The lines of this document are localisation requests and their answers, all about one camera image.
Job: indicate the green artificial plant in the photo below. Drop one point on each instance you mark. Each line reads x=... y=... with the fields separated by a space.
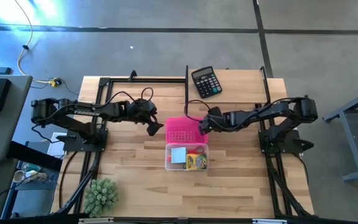
x=100 y=196

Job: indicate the raised wooden shelf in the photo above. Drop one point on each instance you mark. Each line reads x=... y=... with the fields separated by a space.
x=241 y=87

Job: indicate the yellow green crayon box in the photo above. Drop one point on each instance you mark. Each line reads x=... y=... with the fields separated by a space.
x=196 y=161

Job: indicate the grey desk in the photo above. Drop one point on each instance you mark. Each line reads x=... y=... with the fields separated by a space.
x=5 y=130

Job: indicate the white box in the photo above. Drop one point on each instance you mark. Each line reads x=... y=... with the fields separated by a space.
x=54 y=146

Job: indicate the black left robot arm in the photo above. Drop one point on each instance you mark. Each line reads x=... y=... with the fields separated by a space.
x=85 y=112

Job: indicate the silver metal bracket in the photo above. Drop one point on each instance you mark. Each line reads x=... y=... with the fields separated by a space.
x=269 y=221
x=95 y=220

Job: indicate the pink lidded clear pencil case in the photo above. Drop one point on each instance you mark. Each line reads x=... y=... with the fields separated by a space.
x=182 y=130

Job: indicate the beige tape roll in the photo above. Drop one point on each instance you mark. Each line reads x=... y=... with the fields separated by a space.
x=18 y=176

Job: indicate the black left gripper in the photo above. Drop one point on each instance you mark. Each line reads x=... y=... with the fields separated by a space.
x=141 y=110

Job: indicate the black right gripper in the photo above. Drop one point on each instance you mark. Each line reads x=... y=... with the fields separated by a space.
x=216 y=119

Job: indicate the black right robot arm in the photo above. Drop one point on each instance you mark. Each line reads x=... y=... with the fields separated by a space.
x=272 y=109

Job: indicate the black desk calculator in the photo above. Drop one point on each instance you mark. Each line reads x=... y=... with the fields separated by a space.
x=207 y=82

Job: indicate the black aluminium frame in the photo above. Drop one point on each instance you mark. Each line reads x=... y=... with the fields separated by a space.
x=166 y=80

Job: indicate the blue sticky note pad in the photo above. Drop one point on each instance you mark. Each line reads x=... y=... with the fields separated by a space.
x=178 y=155

